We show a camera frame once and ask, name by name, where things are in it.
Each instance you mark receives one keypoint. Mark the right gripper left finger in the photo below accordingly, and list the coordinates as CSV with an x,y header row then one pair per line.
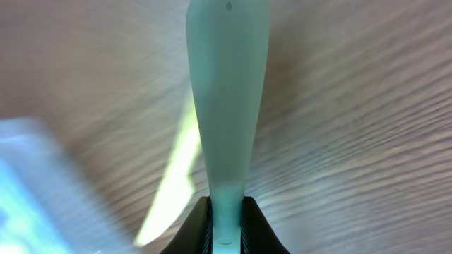
x,y
195,236

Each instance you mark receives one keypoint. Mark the light blue plastic knife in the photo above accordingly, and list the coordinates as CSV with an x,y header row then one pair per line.
x,y
227,44

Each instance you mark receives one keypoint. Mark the beige plastic knife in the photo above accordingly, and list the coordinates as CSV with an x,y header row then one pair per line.
x,y
176,187

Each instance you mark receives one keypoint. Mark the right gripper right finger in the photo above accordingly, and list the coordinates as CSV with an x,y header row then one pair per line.
x,y
257,236

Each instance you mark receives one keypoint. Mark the right clear plastic container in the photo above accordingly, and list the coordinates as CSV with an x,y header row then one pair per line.
x,y
47,205

